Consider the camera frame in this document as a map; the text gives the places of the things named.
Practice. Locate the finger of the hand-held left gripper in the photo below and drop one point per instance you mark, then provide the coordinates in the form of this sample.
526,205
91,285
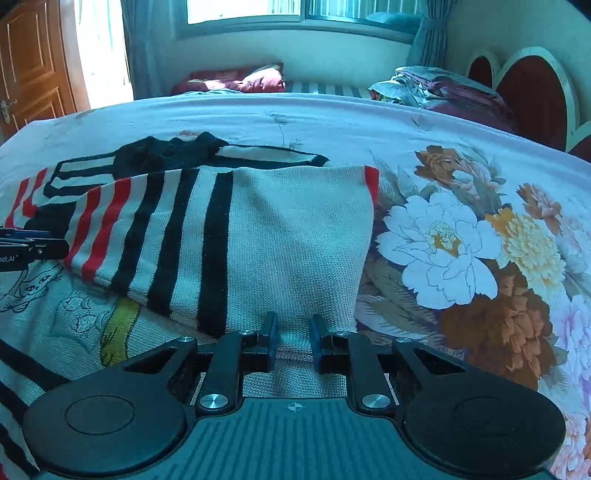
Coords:
18,235
51,249

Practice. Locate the red heart-shaped headboard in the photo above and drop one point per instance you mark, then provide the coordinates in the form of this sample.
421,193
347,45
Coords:
531,87

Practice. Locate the window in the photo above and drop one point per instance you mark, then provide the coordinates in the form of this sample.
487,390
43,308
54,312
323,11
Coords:
286,11

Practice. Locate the striped knit sweater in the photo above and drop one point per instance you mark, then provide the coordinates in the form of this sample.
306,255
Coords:
286,240

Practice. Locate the floral bedsheet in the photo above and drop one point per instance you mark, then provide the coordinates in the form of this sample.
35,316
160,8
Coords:
461,138

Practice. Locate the stack of folded quilts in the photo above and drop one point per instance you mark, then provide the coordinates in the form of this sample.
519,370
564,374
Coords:
434,90

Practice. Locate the blue-grey curtain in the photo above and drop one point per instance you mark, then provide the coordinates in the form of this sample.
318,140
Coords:
150,46
429,32

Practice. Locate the teal cloth bundle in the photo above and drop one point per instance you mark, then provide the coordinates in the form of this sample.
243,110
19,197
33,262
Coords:
390,21

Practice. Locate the red folded blanket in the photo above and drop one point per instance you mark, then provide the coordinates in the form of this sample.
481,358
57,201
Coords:
231,78

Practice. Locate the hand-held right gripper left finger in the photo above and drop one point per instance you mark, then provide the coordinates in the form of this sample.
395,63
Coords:
270,339

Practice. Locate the striped mattress sheet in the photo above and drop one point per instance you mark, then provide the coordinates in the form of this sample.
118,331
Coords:
323,88

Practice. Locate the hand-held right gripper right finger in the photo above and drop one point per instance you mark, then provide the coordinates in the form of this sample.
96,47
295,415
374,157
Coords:
316,341

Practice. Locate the light blue cloth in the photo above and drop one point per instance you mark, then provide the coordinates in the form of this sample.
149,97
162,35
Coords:
210,91

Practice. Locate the wooden door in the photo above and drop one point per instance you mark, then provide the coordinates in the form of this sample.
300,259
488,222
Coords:
32,55

